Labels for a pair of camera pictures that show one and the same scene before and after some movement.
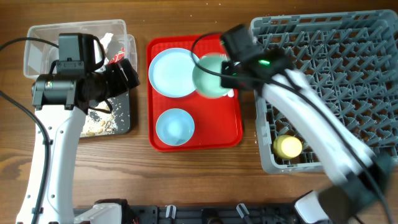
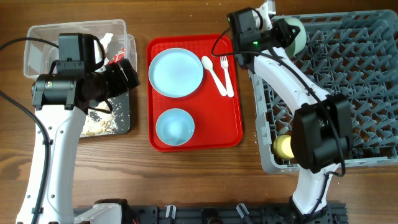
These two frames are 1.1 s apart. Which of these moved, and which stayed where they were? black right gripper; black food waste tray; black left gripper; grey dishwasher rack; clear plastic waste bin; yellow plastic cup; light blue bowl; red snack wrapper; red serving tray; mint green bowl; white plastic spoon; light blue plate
Moved: black right gripper; red serving tray; white plastic spoon; mint green bowl
Stayed: red snack wrapper; grey dishwasher rack; yellow plastic cup; light blue plate; black food waste tray; clear plastic waste bin; light blue bowl; black left gripper
